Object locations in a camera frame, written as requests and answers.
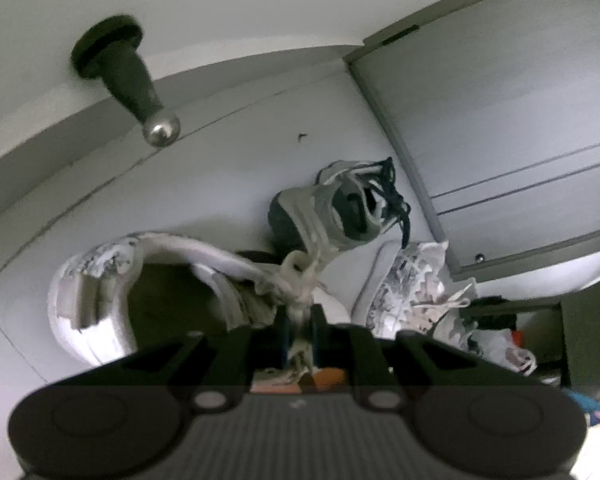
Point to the grey blue running sneaker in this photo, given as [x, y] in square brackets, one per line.
[340, 210]

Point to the grey desk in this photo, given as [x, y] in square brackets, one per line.
[585, 335]

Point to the black door stopper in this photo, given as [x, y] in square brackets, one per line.
[125, 80]

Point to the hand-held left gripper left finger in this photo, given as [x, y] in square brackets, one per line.
[283, 345]

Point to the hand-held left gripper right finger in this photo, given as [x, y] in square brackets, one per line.
[315, 345]

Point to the red packet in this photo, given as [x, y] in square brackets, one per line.
[517, 336]

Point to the white plastic bag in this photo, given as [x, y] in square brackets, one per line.
[505, 350]

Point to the dark cloth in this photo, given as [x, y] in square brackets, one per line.
[490, 305]

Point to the orange cartoon floor mat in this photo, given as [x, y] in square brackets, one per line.
[325, 379]

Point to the grey cabinet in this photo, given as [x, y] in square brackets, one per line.
[505, 110]

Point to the white lace-up sneaker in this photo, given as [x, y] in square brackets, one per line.
[70, 305]
[405, 290]

